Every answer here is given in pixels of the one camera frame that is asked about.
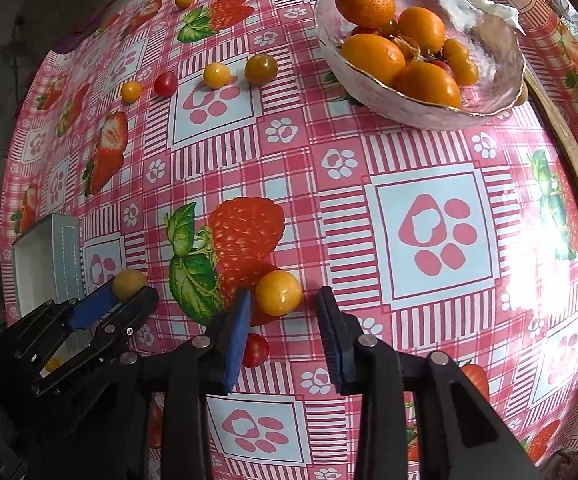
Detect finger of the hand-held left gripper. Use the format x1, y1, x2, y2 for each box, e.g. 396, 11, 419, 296
31, 286, 160, 396
11, 280, 124, 356

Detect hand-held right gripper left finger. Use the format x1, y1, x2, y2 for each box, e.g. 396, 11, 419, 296
114, 287, 254, 480

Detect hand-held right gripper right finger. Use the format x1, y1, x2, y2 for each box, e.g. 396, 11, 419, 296
316, 286, 544, 480

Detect pale yellow cherry tomato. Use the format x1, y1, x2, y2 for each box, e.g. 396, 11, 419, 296
112, 269, 148, 301

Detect white box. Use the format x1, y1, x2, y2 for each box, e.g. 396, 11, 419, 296
11, 212, 86, 321

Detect pink strawberry print tablecloth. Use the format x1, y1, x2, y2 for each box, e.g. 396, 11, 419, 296
0, 0, 578, 480

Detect green-brown cherry tomato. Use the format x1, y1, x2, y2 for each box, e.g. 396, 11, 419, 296
244, 54, 278, 86

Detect smooth orange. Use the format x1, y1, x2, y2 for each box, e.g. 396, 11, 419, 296
398, 6, 446, 55
340, 33, 406, 88
395, 61, 462, 109

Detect orange plum tomatoes in bowl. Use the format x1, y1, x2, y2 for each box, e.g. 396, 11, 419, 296
448, 57, 480, 87

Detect curved wooden stick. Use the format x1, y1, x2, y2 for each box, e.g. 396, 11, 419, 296
521, 62, 578, 236

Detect physalis with dry husk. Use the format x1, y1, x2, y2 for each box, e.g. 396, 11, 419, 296
389, 34, 422, 61

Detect small orange kumquat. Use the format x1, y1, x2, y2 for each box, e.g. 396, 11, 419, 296
442, 38, 470, 63

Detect clear glass bowl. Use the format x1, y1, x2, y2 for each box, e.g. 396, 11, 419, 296
315, 0, 526, 132

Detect rough-skinned tangerine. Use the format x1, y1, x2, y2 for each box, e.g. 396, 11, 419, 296
335, 0, 396, 30

